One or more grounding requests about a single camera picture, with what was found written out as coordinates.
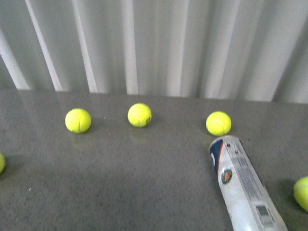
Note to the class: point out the clear tennis ball can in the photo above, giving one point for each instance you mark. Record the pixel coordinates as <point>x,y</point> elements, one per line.
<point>248,203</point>

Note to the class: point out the yellow tennis ball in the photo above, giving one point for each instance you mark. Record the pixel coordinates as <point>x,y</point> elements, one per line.
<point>2,162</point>
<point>78,120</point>
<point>218,123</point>
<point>139,115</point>
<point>301,192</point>

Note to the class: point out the white pleated curtain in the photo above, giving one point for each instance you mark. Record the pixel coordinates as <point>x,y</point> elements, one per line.
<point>254,50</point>

